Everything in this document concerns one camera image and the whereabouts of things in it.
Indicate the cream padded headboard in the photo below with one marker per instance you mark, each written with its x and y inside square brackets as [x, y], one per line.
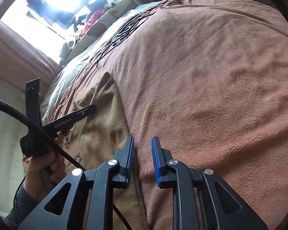
[11, 167]

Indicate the olive green duvet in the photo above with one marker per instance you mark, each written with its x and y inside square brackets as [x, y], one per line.
[67, 76]

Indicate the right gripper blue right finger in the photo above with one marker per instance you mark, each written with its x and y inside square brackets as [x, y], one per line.
[162, 173]

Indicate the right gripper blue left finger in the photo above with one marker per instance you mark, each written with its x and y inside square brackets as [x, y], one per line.
[125, 158]

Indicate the left pink curtain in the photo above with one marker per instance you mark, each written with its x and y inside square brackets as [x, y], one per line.
[21, 62]

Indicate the person's left hand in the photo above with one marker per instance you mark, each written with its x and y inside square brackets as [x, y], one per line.
[54, 166]

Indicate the person's left forearm sleeve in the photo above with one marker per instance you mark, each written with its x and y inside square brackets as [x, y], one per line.
[24, 205]

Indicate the brown printed t-shirt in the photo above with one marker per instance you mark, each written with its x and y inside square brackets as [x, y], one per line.
[96, 138]

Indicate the salmon pink bed blanket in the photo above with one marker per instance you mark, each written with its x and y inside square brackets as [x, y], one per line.
[209, 78]

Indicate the window seat cushion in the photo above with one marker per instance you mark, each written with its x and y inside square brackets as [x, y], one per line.
[68, 52]

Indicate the hanging dark garment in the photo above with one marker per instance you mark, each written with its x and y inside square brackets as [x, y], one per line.
[63, 18]

